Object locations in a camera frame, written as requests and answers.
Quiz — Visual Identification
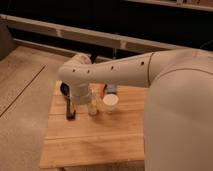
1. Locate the metal railing bar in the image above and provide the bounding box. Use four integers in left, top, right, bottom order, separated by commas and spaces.
0, 13, 188, 54

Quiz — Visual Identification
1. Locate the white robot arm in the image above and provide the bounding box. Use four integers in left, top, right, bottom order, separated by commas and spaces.
59, 49, 213, 171

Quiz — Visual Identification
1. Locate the white paper cup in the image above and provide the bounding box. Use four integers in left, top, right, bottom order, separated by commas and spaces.
103, 94, 119, 113

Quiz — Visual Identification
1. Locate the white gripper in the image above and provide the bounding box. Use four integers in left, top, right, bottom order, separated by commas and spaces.
60, 83, 91, 120

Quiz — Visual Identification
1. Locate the wooden table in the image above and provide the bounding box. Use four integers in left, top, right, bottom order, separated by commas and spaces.
40, 82, 147, 168

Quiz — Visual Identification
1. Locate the clear plastic bottle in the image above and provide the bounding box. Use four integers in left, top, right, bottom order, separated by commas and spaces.
87, 88, 98, 116

